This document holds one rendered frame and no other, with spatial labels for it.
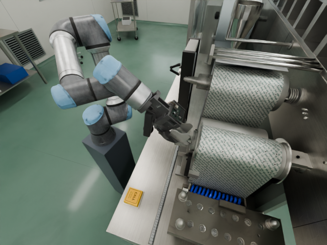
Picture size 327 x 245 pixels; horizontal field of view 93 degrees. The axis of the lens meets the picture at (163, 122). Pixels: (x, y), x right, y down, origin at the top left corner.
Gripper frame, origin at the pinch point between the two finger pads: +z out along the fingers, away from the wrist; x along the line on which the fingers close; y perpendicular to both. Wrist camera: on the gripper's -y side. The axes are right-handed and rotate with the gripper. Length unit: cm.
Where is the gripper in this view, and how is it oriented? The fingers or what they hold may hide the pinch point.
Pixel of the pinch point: (186, 140)
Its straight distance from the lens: 54.8
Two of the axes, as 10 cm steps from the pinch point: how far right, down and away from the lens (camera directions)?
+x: 2.9, -7.1, 6.4
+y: 6.2, -3.7, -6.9
